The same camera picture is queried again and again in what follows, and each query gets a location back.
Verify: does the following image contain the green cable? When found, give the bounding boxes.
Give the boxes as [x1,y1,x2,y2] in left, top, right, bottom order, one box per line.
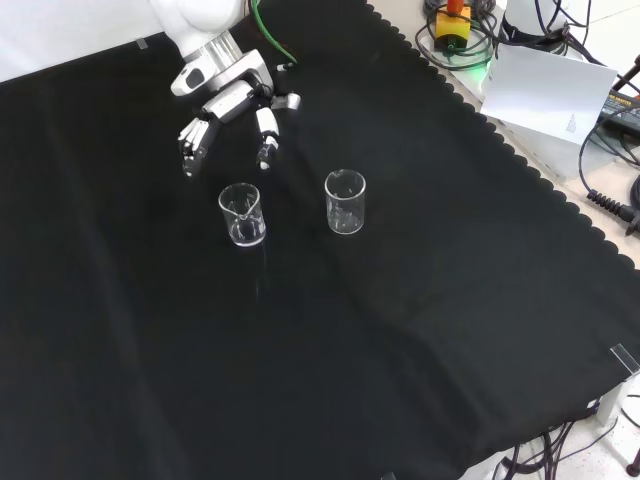
[248,0,299,72]

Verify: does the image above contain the black floor cable bundle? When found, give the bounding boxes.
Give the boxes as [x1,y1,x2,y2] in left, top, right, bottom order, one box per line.
[491,412,640,480]

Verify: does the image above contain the pale board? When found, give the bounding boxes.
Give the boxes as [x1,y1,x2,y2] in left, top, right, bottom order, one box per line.
[479,40,620,147]

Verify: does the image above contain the clear glass beaker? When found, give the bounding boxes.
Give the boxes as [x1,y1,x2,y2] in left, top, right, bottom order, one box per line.
[217,182,267,248]
[323,168,368,235]

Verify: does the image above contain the black cable loops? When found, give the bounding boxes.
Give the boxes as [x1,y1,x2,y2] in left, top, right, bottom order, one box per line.
[413,0,504,71]

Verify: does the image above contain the black cable with ribbed plug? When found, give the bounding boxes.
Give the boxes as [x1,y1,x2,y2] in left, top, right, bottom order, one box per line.
[578,113,640,237]

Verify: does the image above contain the black table cloth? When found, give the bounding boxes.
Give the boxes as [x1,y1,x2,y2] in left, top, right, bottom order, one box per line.
[0,0,640,480]

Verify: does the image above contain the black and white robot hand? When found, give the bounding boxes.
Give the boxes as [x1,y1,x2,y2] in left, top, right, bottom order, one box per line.
[177,81,303,178]

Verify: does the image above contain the white table leg bracket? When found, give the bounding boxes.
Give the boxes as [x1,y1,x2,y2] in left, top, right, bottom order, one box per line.
[596,372,640,427]

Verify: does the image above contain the black power adapter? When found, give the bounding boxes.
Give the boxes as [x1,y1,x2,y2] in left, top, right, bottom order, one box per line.
[597,85,640,132]

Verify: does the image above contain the yellow stop button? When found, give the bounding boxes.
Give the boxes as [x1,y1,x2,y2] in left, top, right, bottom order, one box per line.
[433,0,474,52]

